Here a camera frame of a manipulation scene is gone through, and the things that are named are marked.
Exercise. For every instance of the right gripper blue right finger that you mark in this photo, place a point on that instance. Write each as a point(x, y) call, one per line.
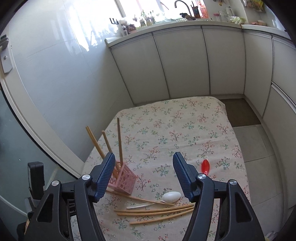
point(237, 219)

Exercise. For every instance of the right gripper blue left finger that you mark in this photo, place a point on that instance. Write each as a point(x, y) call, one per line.
point(88, 189)

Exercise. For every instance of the wooden chopstick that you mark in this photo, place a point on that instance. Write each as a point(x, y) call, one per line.
point(110, 149)
point(95, 143)
point(153, 213)
point(139, 199)
point(156, 210)
point(161, 218)
point(119, 143)

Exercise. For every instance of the red plastic spoon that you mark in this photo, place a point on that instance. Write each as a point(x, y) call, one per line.
point(205, 167)

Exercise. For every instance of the pink perforated utensil basket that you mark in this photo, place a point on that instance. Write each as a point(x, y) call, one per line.
point(124, 179)

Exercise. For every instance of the white plastic spoon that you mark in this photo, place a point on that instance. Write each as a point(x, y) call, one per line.
point(168, 198)

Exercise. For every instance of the white lower kitchen cabinets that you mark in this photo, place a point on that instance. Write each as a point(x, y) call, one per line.
point(214, 58)

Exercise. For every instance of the chrome kitchen faucet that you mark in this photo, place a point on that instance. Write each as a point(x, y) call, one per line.
point(182, 7)

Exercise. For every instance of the floral tablecloth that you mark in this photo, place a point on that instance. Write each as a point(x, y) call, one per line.
point(198, 128)

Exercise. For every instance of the brown floor mat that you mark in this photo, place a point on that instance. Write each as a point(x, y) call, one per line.
point(240, 113)

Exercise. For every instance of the clear glass kettle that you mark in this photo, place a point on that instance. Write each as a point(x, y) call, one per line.
point(229, 12)

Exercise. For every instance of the white door frame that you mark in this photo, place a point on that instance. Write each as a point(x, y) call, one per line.
point(38, 128)

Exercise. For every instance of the silver door handle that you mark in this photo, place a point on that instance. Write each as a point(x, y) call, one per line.
point(5, 55)

